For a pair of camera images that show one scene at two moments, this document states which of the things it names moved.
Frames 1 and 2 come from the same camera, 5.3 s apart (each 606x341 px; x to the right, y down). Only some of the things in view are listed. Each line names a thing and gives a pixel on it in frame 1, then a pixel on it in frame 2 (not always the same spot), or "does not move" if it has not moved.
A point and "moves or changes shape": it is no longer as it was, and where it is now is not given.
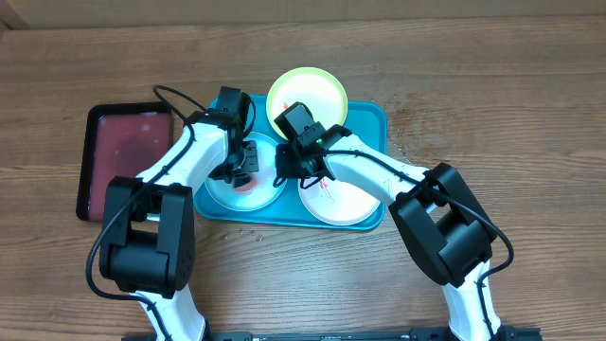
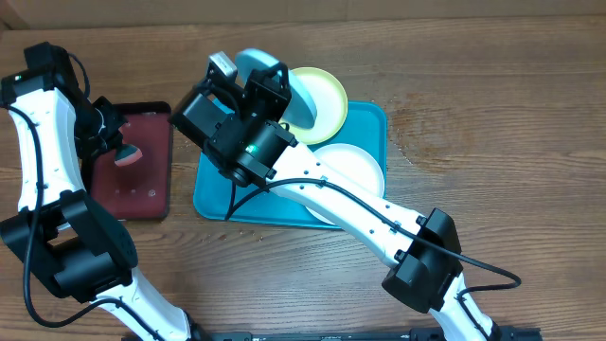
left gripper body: [241, 162] -> [100, 125]
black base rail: [506, 334] does not move
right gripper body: [292, 169] -> [268, 106]
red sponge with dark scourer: [244, 183] moves or changes shape
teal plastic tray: [365, 119] does not move
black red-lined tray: [120, 140] does not move
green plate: [319, 90] does not move
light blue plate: [265, 192] -> [302, 110]
